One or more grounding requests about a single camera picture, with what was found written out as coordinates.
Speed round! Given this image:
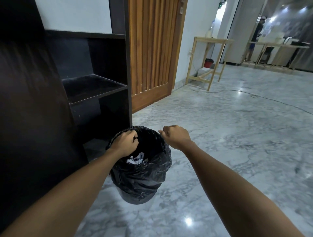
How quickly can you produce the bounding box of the person's right hand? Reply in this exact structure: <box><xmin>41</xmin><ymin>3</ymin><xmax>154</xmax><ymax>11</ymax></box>
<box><xmin>159</xmin><ymin>125</ymin><xmax>193</xmax><ymax>150</ymax></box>

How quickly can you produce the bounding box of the person's left hand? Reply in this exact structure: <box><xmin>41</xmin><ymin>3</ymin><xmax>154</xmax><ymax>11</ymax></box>
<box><xmin>111</xmin><ymin>130</ymin><xmax>139</xmax><ymax>158</ymax></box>

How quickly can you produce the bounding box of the black plastic bin liner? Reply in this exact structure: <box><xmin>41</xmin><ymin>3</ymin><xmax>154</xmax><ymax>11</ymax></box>
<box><xmin>106</xmin><ymin>126</ymin><xmax>172</xmax><ymax>205</ymax></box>

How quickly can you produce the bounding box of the person's right forearm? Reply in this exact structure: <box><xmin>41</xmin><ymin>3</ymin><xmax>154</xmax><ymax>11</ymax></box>
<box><xmin>176</xmin><ymin>141</ymin><xmax>313</xmax><ymax>237</ymax></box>

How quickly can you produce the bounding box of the person's left forearm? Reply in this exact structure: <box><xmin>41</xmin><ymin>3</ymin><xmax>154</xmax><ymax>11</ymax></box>
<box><xmin>0</xmin><ymin>147</ymin><xmax>127</xmax><ymax>237</ymax></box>

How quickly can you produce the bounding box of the crumpled white paper waste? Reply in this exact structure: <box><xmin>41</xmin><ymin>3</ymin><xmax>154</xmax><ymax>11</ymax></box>
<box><xmin>126</xmin><ymin>152</ymin><xmax>149</xmax><ymax>167</ymax></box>

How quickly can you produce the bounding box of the black waste bin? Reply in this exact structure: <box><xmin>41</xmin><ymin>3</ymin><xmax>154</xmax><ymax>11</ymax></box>
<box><xmin>117</xmin><ymin>181</ymin><xmax>162</xmax><ymax>205</ymax></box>

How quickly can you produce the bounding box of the white box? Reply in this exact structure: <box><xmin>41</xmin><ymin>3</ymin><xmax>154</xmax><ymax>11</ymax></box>
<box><xmin>198</xmin><ymin>67</ymin><xmax>212</xmax><ymax>79</ymax></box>

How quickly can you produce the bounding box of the dark wooden shelf unit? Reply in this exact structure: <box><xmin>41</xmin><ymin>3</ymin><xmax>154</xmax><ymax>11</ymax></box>
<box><xmin>0</xmin><ymin>0</ymin><xmax>133</xmax><ymax>227</ymax></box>

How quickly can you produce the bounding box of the slatted wooden door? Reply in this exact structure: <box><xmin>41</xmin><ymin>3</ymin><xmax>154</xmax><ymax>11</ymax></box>
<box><xmin>128</xmin><ymin>0</ymin><xmax>188</xmax><ymax>114</ymax></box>

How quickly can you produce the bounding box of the light wooden table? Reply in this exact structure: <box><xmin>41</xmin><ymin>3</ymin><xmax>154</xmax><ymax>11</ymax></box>
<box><xmin>185</xmin><ymin>37</ymin><xmax>235</xmax><ymax>91</ymax></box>

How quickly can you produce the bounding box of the long wooden table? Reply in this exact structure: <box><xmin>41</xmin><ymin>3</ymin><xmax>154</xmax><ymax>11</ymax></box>
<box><xmin>242</xmin><ymin>41</ymin><xmax>310</xmax><ymax>74</ymax></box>

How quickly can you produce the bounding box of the white cable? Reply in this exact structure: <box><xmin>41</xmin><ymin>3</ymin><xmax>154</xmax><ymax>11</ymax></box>
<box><xmin>188</xmin><ymin>50</ymin><xmax>313</xmax><ymax>109</ymax></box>

